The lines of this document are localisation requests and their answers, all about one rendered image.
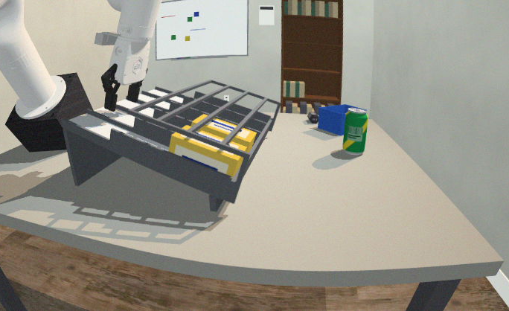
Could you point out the blue open bin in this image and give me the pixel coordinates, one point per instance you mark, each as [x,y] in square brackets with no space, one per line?
[333,121]

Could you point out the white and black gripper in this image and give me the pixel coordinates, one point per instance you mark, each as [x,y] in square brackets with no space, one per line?
[128,65]

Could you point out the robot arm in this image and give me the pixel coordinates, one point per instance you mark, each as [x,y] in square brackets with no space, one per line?
[23,68]

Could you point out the yellow butter carton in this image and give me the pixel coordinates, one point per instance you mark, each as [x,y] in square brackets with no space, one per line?
[220,128]
[205,154]

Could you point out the green drink can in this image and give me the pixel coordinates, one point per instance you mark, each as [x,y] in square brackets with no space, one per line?
[356,123]

